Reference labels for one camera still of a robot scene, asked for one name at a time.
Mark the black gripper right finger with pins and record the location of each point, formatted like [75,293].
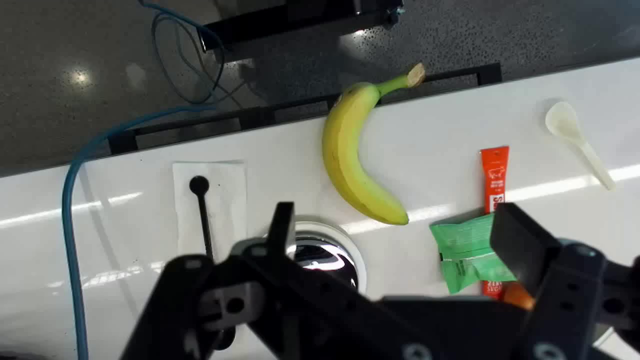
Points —
[575,288]

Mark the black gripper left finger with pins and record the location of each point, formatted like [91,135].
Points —
[298,314]

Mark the green snack packet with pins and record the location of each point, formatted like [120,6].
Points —
[466,255]

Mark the black measuring spoon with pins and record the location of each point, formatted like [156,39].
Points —
[198,186]

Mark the orange sachet packet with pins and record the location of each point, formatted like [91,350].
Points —
[494,167]

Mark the white plastic spoon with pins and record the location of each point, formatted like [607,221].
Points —
[562,123]

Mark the yellow banana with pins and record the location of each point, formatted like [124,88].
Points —
[340,147]

